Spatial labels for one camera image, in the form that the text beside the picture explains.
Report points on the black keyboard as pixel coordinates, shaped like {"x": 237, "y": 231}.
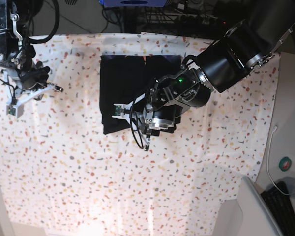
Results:
{"x": 282, "y": 210}

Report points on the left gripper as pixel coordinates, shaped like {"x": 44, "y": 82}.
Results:
{"x": 149, "y": 124}

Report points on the terrazzo pattern tablecloth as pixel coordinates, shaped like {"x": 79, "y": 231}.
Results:
{"x": 59, "y": 171}

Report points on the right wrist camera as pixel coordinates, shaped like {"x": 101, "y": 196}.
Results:
{"x": 14, "y": 110}

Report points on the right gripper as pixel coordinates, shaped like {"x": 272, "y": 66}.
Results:
{"x": 29, "y": 82}

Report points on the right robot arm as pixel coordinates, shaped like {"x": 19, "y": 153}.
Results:
{"x": 16, "y": 45}

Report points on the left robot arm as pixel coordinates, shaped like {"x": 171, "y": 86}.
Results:
{"x": 247, "y": 45}

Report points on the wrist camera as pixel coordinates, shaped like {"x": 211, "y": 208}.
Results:
{"x": 118, "y": 109}
{"x": 14, "y": 110}

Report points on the black t-shirt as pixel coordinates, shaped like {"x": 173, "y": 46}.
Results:
{"x": 123, "y": 77}

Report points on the green tape roll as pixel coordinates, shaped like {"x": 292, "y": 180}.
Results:
{"x": 285, "y": 164}

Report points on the grey laptop lid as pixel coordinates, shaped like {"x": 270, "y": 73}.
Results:
{"x": 257, "y": 219}

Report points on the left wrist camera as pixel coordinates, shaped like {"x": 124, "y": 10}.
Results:
{"x": 118, "y": 109}

